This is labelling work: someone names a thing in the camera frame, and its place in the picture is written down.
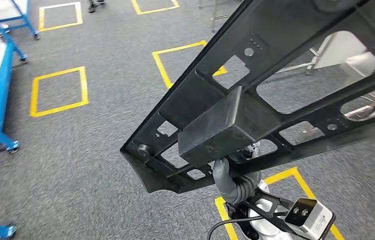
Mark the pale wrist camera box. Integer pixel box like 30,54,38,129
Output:
284,197,336,240

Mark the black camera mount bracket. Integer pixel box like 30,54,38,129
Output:
225,190,311,237

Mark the steel side table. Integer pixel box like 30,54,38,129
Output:
196,0,233,33

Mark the black plastic frame part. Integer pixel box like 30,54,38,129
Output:
120,0,375,195

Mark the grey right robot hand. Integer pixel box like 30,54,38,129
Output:
212,157,241,204

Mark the black camera cable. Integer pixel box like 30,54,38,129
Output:
206,215,265,240

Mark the yellow floor tape square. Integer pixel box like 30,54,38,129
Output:
214,166,346,240

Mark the white cabinet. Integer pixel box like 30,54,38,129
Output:
313,30,375,88

